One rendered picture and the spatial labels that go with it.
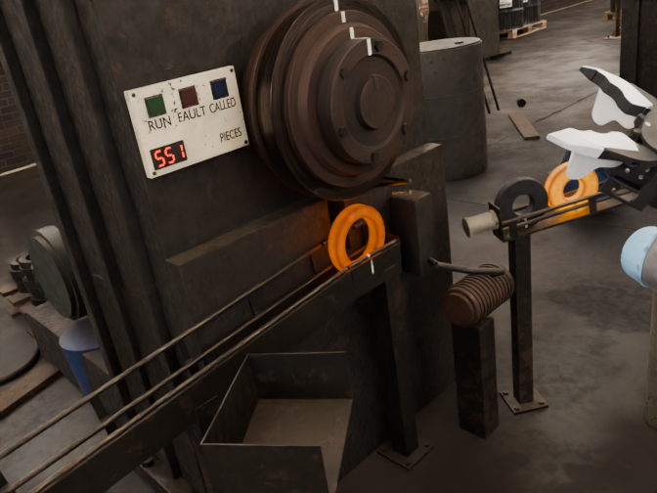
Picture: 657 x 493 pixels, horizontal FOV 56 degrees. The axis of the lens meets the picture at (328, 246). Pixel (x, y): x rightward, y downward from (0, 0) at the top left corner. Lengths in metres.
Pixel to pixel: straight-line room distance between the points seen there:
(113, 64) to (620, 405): 1.79
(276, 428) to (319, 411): 0.09
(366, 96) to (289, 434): 0.73
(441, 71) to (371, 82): 2.78
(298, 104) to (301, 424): 0.66
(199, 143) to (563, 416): 1.44
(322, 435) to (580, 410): 1.18
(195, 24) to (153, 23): 0.10
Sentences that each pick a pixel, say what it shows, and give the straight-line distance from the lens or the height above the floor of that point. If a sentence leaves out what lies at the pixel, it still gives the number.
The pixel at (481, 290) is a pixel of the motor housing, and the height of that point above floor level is 0.52.
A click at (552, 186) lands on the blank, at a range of 1.90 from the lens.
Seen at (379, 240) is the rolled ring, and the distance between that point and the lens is 1.66.
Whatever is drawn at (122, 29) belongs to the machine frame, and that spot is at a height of 1.35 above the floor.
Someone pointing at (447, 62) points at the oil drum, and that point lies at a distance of 4.17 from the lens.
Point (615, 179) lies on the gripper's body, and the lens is 0.76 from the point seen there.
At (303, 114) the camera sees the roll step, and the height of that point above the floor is 1.13.
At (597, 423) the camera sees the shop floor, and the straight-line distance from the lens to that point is 2.18.
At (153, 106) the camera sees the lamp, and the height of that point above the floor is 1.20.
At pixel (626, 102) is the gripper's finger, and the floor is 1.21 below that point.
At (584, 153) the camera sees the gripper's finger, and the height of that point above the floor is 1.18.
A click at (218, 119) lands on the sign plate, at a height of 1.14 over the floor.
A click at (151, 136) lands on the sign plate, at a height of 1.14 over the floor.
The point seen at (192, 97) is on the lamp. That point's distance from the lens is 1.37.
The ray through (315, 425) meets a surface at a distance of 1.24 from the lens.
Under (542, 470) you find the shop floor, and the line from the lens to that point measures 2.00.
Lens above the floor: 1.38
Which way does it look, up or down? 23 degrees down
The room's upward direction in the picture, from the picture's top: 9 degrees counter-clockwise
